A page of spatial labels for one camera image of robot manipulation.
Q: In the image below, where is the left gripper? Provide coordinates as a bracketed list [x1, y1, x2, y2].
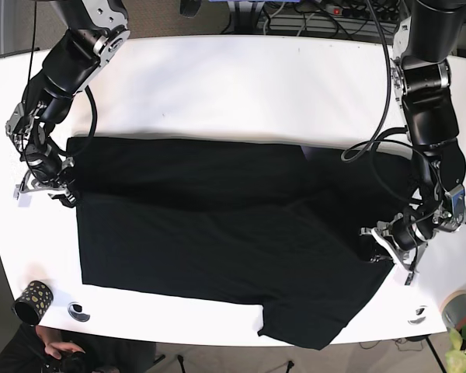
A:
[359, 211, 436, 286]

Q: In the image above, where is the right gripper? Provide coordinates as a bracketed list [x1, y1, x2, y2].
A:
[14, 140, 82, 207]

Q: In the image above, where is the black T-shirt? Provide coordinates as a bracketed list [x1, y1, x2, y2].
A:
[74, 137, 414, 350]

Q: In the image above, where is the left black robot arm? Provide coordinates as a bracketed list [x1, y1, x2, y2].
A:
[341, 1, 466, 286]

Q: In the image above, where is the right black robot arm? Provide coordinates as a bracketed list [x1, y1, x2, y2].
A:
[5, 0, 130, 208]

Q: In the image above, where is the person's hand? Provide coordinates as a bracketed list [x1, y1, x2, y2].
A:
[35, 326, 65, 360]

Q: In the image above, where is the black gold-dotted cup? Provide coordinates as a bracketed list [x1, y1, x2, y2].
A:
[12, 281, 54, 326]

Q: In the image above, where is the grey tape roll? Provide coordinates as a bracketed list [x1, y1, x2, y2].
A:
[440, 291, 466, 332]

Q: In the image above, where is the green potted plant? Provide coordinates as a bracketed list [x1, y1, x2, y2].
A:
[445, 324, 466, 373]

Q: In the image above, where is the left table cable grommet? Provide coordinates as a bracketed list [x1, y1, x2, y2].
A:
[68, 302, 90, 322]

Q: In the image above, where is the black camera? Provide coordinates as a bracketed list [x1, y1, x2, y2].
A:
[43, 352, 94, 373]

